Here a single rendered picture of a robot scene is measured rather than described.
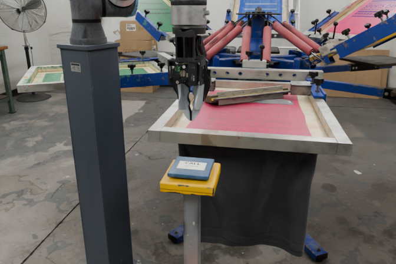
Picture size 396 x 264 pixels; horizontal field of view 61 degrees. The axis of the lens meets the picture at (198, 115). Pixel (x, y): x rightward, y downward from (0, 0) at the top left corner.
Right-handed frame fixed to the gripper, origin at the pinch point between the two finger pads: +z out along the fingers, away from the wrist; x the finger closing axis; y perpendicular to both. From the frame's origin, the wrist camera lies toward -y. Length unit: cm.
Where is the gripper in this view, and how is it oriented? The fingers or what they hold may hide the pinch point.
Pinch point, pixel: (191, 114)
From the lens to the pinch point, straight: 78.9
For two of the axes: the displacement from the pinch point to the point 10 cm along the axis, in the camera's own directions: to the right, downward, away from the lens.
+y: -1.9, 3.0, -9.4
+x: 9.8, 0.6, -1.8
